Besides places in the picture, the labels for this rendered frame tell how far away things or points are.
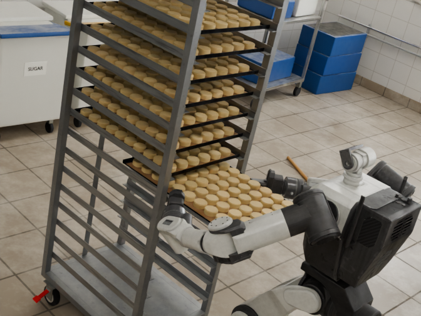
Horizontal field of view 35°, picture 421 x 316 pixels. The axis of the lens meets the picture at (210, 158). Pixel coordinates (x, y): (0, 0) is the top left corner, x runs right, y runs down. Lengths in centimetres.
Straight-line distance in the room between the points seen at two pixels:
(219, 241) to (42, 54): 272
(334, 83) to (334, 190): 487
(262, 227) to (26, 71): 277
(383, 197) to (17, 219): 227
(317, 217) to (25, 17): 311
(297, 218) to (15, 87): 284
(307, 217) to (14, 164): 273
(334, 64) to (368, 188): 467
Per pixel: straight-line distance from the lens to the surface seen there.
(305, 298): 234
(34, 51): 447
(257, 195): 257
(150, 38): 242
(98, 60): 266
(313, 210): 200
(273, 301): 248
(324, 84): 683
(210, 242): 203
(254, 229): 199
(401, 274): 423
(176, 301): 319
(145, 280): 267
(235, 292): 359
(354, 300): 230
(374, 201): 214
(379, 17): 735
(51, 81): 462
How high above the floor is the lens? 210
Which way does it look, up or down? 25 degrees down
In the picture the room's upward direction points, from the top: 13 degrees clockwise
